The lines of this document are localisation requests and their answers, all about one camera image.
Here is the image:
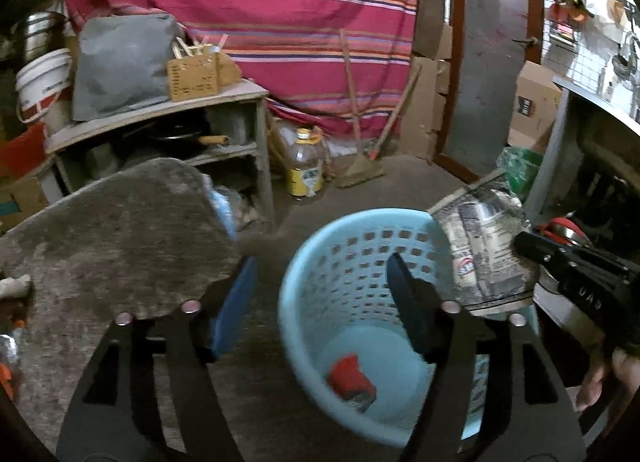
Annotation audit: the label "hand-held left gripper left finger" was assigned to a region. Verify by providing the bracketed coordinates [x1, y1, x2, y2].
[56, 256, 259, 462]

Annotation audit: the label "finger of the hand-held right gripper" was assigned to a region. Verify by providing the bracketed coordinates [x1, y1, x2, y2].
[514, 231, 566, 268]

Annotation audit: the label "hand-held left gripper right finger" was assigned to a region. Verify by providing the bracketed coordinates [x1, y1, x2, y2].
[386, 252, 587, 462]

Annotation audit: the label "silver plastic wrapper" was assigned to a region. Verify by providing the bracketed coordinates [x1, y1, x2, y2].
[431, 187, 538, 318]

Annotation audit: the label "light blue plastic basket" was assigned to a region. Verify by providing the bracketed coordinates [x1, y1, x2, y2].
[277, 208, 541, 449]

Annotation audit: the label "red packet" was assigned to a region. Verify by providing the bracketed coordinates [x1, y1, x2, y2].
[327, 354, 377, 413]

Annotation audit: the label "red foil wrapper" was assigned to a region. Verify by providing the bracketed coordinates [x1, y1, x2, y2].
[0, 332, 21, 400]

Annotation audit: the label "person's right hand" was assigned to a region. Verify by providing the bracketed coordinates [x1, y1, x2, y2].
[576, 348, 640, 412]

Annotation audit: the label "red pot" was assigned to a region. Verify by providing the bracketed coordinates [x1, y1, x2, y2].
[535, 215, 596, 248]

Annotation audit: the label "green plastic bag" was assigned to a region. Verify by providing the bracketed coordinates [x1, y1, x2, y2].
[497, 146, 543, 200]

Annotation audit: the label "light blue plastic sheet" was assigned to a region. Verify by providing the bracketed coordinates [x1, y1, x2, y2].
[207, 187, 238, 238]

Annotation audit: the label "grey shaggy mat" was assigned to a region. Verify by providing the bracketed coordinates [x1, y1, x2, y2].
[0, 157, 241, 453]

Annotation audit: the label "straw broom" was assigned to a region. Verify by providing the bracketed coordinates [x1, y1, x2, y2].
[336, 28, 386, 189]

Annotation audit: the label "cardboard box black label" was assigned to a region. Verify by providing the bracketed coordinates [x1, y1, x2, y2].
[507, 61, 563, 153]

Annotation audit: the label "grey metal table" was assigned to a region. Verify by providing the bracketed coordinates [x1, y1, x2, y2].
[525, 75, 640, 223]

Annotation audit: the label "clear oil bottle yellow label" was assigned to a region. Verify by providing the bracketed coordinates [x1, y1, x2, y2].
[286, 127, 325, 199]

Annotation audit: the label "grey door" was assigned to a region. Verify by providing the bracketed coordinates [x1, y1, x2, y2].
[435, 0, 546, 183]

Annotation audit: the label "wooden stick red end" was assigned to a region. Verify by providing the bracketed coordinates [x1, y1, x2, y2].
[367, 65, 423, 160]

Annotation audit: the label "flattened cardboard pieces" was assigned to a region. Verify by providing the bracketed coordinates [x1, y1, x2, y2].
[400, 0, 453, 160]

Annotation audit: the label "grey wooden shelf unit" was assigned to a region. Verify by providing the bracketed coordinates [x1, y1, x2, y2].
[44, 78, 276, 233]

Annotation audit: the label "brown cardboard box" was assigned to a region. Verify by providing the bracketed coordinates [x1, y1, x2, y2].
[0, 175, 51, 233]

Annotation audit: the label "wooden chopstick holder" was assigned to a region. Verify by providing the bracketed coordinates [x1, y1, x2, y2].
[166, 50, 236, 103]

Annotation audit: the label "red plastic basket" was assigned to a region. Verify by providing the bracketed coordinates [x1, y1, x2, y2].
[0, 125, 48, 178]

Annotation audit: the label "bundle of wooden chopsticks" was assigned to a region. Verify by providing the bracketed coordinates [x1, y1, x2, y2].
[172, 35, 228, 59]

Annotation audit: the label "grey fabric bag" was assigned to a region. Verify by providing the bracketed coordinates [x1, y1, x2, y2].
[71, 14, 187, 122]

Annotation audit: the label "red striped cloth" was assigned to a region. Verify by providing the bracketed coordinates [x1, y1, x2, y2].
[62, 0, 421, 140]

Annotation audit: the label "white plastic bucket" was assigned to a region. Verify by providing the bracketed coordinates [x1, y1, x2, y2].
[15, 48, 73, 124]

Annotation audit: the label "large steel pot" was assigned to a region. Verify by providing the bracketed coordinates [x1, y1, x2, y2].
[12, 11, 68, 60]

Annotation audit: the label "pan with wooden handle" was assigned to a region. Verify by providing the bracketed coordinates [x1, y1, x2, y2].
[150, 127, 231, 148]

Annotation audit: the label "wire wall rack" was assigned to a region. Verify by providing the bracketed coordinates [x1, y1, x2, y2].
[542, 2, 640, 108]

